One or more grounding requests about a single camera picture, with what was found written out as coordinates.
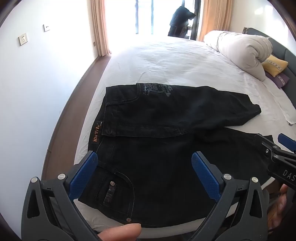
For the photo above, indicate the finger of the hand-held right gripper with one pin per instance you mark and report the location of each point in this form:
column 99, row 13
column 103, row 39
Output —
column 266, row 148
column 286, row 141

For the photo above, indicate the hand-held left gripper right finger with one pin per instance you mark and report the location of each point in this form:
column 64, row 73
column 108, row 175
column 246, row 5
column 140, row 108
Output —
column 204, row 176

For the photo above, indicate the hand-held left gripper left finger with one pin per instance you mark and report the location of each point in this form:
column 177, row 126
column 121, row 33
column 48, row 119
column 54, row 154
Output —
column 82, row 176

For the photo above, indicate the black denim pants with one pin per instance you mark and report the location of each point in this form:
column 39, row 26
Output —
column 161, row 162

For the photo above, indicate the person's right hand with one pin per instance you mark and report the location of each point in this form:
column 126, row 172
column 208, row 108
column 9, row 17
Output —
column 281, row 208

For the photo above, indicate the person's left hand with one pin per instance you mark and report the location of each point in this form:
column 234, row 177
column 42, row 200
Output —
column 120, row 233

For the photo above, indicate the purple pillow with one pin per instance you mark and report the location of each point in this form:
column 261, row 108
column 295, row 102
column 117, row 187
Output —
column 281, row 80

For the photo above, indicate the yellow patterned pillow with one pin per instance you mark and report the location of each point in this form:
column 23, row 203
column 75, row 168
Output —
column 275, row 66

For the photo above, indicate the grey upholstered headboard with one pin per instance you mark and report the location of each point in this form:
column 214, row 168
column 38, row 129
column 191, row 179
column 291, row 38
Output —
column 281, row 49

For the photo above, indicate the rolled white duvet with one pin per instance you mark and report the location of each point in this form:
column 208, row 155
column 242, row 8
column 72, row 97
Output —
column 238, row 48

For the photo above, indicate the white-sheeted bed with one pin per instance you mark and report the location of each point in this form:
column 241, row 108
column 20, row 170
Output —
column 173, row 60

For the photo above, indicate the beige curtain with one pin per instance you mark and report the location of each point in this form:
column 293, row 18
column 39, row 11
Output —
column 99, row 25
column 215, row 16

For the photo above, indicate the dark hanging clothes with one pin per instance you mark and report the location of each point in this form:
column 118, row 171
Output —
column 179, row 22

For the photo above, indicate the black-framed window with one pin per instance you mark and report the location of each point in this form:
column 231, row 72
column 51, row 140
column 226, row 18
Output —
column 143, row 16

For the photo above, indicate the white wall socket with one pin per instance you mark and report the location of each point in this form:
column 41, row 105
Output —
column 23, row 39

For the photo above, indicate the white wall switch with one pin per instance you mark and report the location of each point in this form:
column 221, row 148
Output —
column 46, row 27

